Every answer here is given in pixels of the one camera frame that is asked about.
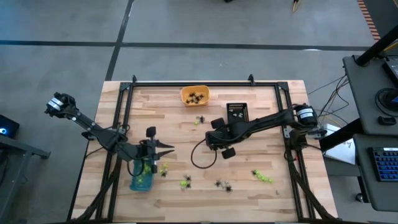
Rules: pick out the black laptop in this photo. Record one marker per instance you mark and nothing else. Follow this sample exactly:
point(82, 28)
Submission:
point(392, 70)

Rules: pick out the grey metal stand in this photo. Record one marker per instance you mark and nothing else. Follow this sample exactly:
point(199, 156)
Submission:
point(21, 149)

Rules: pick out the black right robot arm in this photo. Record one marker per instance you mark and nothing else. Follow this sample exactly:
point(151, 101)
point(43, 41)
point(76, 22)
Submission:
point(270, 119)

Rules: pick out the grey desk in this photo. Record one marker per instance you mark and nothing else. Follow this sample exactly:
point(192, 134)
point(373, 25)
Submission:
point(363, 102)
point(363, 186)

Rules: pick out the black device with blue light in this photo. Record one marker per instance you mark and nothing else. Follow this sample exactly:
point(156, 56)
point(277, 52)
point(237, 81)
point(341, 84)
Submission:
point(6, 127)

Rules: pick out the teal plastic bin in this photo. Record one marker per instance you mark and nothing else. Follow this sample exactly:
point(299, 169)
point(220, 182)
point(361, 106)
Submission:
point(135, 185)

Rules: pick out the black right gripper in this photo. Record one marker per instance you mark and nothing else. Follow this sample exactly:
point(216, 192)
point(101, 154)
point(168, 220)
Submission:
point(222, 138)

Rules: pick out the backlit black keyboard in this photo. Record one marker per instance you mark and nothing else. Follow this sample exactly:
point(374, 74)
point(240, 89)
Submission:
point(385, 163)

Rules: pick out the yellow pointed object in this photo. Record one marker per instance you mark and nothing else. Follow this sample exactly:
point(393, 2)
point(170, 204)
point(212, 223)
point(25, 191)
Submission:
point(294, 5)

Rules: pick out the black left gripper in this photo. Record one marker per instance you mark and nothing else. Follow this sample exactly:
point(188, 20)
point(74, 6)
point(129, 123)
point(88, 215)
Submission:
point(144, 152)

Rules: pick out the yellow plastic bin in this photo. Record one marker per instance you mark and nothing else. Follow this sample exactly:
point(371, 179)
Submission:
point(195, 89)

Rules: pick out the green plastic spider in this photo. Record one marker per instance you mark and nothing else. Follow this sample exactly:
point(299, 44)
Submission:
point(140, 178)
point(196, 122)
point(145, 168)
point(142, 183)
point(183, 184)
point(149, 170)
point(164, 166)
point(260, 175)
point(268, 179)
point(161, 171)
point(143, 173)

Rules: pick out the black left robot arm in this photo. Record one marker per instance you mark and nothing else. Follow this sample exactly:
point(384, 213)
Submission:
point(90, 126)

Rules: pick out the black mesh basket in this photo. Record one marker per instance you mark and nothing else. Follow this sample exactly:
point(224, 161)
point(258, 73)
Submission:
point(237, 107)

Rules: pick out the black spider pile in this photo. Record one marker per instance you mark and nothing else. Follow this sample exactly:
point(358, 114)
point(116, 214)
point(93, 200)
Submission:
point(201, 119)

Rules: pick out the black frame clamp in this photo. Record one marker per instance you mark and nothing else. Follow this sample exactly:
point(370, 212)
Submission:
point(133, 78)
point(251, 79)

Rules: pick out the black caster wheel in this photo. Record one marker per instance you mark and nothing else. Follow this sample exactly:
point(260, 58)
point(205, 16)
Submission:
point(359, 197)

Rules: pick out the silver metal bracket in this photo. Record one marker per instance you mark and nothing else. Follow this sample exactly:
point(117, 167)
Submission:
point(287, 133)

